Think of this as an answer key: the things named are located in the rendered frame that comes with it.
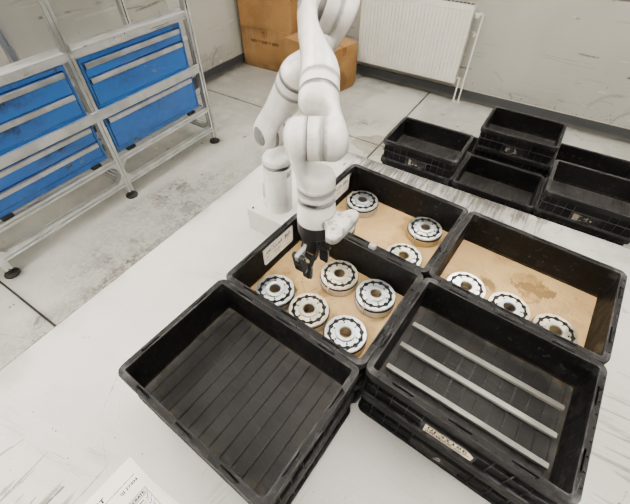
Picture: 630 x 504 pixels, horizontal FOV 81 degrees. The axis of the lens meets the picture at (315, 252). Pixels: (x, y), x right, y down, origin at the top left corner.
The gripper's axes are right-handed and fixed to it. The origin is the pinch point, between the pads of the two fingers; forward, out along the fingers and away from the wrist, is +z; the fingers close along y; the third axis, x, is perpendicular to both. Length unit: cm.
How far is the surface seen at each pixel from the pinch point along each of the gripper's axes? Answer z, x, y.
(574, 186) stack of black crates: 52, 49, -153
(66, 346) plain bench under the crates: 30, -54, 44
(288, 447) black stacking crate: 18.1, 14.6, 29.8
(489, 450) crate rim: 8.1, 45.4, 11.3
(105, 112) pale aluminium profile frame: 40, -187, -50
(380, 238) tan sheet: 17.8, 0.9, -32.2
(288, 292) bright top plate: 14.8, -7.7, 1.8
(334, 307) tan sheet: 17.8, 3.5, -3.1
